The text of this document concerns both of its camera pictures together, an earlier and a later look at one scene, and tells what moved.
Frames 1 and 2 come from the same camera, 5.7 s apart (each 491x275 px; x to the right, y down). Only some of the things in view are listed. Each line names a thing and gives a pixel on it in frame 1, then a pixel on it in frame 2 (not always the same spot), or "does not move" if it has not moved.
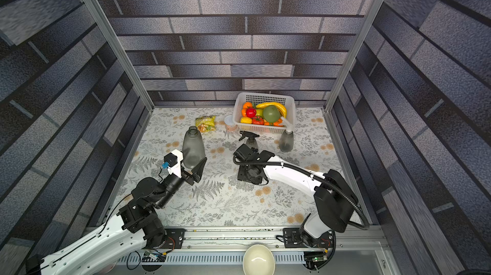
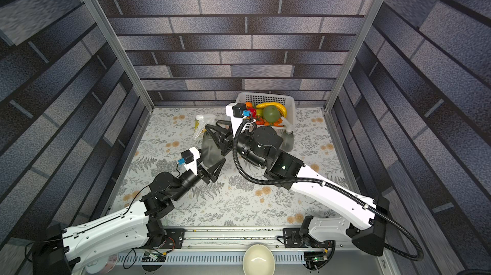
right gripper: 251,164 -> 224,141
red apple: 250,112 does not move
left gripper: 195,176 -> 207,176
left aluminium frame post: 110,33 does not move
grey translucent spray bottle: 286,141 does not move
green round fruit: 271,114 does not move
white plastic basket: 241,98 does not move
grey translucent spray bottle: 193,148 -> 210,152
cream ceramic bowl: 258,259 does not move
